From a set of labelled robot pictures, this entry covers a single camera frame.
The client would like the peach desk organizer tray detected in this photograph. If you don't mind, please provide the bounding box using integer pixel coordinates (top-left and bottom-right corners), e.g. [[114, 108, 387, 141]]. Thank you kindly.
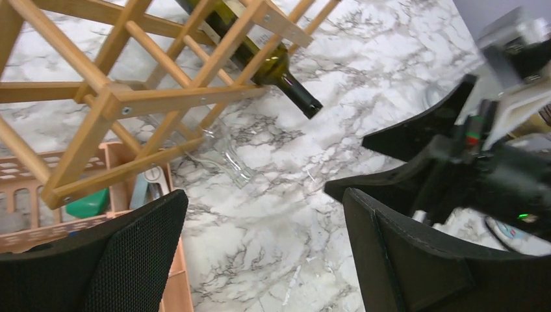
[[1, 157, 193, 311]]

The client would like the dark green wine bottle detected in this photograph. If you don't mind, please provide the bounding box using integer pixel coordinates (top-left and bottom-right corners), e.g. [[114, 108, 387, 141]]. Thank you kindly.
[[170, 1, 323, 118]]

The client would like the wooden wine rack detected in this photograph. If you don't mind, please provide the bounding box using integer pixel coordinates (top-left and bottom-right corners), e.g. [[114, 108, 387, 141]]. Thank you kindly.
[[1, 1, 340, 210]]

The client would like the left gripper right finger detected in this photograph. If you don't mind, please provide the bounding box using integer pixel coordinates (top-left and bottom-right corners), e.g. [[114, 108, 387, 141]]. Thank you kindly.
[[343, 188, 550, 311]]

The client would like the clear glass bottle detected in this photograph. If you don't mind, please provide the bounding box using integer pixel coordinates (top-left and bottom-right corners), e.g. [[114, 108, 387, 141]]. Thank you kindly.
[[181, 106, 255, 188]]

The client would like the blue white packaged item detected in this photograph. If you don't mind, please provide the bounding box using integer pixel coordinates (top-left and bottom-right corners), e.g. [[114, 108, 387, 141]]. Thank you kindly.
[[483, 216, 550, 256]]

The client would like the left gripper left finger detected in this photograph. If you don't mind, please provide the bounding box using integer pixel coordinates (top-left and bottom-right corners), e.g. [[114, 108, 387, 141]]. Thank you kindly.
[[1, 190, 188, 311]]

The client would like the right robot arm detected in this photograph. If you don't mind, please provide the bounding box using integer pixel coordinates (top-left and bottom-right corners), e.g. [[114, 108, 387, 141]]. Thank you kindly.
[[324, 74, 550, 240]]

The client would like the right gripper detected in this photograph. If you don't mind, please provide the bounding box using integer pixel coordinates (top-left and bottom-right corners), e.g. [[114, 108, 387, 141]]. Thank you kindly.
[[324, 74, 507, 224]]

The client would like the green small object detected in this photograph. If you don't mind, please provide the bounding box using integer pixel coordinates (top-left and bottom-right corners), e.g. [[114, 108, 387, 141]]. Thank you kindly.
[[66, 188, 109, 218]]

